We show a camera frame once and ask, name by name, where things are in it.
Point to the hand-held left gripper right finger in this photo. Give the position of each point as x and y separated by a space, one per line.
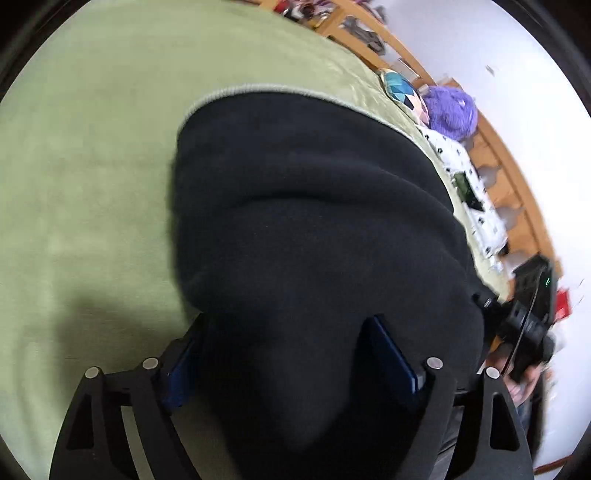
392 357

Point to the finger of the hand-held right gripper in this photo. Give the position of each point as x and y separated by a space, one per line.
487 302

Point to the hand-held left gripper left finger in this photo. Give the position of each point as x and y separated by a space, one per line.
180 374

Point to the black pants with white stripe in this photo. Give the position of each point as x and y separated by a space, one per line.
300 230

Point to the person's right hand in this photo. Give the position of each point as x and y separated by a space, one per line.
521 392

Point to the red object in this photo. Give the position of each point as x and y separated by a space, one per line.
563 304

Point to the white spotted pillow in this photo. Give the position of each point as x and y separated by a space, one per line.
485 226

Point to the dark flat item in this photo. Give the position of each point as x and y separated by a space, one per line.
466 189

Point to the purple plush toy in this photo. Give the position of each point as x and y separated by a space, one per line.
450 113

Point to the colourful patterned cushion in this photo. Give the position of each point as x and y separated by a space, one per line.
401 90

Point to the green blanket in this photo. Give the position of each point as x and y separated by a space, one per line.
92 138

